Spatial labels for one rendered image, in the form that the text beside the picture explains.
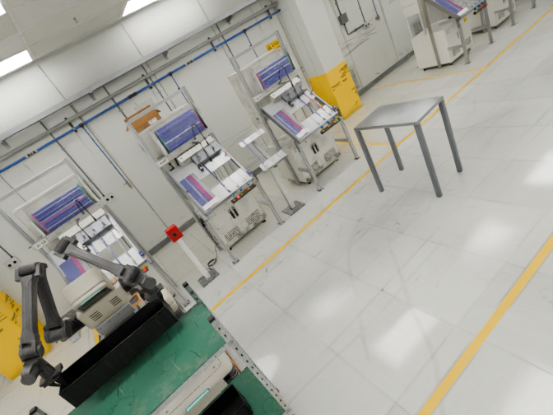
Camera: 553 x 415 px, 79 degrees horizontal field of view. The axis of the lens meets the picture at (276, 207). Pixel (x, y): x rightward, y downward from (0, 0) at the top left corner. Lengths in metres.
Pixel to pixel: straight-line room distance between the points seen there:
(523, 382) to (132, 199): 4.93
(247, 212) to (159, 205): 1.82
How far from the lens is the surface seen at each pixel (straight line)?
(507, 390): 2.25
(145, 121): 4.33
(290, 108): 4.53
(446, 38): 6.89
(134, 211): 5.58
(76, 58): 5.54
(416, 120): 3.14
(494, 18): 8.15
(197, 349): 1.76
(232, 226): 4.23
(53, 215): 4.00
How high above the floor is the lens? 1.98
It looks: 25 degrees down
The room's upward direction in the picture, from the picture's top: 31 degrees counter-clockwise
